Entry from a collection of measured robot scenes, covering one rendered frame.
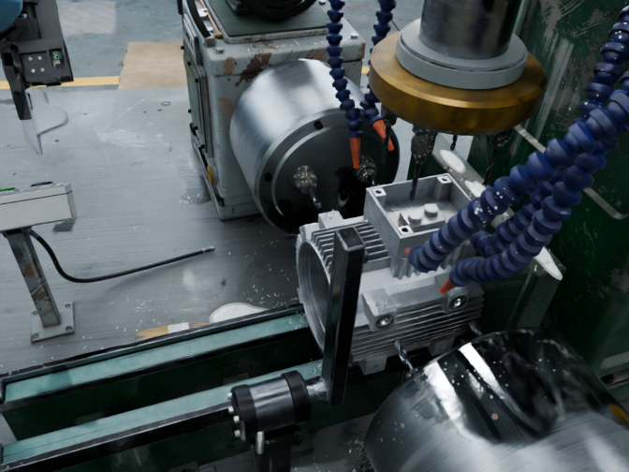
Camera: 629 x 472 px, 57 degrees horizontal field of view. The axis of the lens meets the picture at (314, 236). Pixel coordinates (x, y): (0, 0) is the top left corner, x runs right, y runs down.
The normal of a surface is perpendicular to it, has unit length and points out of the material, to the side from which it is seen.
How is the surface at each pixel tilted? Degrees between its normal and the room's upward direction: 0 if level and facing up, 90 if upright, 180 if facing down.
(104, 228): 0
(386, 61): 0
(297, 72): 9
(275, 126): 43
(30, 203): 57
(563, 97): 90
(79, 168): 0
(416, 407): 51
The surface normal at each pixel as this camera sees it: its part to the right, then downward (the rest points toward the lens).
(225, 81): 0.33, 0.65
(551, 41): -0.94, 0.19
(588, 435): 0.14, -0.76
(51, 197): 0.31, 0.14
